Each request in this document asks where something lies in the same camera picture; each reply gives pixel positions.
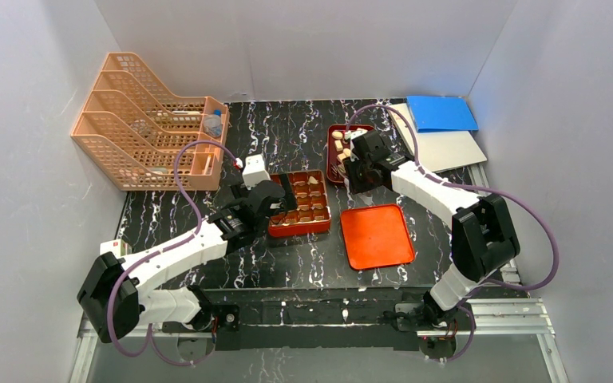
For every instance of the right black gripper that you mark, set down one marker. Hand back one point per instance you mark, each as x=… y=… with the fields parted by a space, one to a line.
x=356 y=166

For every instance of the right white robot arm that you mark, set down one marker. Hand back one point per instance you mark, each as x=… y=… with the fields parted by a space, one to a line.
x=483 y=237

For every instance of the blue folder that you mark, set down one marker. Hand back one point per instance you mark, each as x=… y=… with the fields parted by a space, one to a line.
x=441 y=114

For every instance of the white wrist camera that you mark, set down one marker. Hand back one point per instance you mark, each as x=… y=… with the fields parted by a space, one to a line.
x=357 y=133
x=254 y=171

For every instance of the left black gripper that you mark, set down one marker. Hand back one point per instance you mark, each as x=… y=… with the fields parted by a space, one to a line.
x=283 y=195

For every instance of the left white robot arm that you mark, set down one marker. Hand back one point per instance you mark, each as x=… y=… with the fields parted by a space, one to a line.
x=121 y=292

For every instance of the small white red box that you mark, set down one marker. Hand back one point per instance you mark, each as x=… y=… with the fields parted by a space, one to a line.
x=118 y=247

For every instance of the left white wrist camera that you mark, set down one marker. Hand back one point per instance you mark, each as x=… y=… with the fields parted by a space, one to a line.
x=254 y=171

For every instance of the dark red chocolate tray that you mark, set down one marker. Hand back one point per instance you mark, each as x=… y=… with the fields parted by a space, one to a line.
x=338 y=146

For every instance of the peach plastic file rack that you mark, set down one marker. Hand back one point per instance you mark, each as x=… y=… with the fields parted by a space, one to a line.
x=142 y=135

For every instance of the white board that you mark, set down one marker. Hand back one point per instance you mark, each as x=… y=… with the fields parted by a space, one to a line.
x=438 y=151

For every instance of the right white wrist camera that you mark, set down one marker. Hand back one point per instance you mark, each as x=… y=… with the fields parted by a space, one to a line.
x=357 y=133

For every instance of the orange chocolate box with tray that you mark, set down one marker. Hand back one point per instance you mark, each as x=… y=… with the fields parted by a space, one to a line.
x=312 y=215

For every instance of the orange box lid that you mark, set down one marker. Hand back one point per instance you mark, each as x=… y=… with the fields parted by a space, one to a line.
x=376 y=237

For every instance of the aluminium base frame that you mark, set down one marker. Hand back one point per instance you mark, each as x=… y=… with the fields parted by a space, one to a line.
x=351 y=317

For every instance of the small bottle with blue cap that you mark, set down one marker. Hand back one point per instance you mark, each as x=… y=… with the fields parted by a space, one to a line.
x=213 y=125

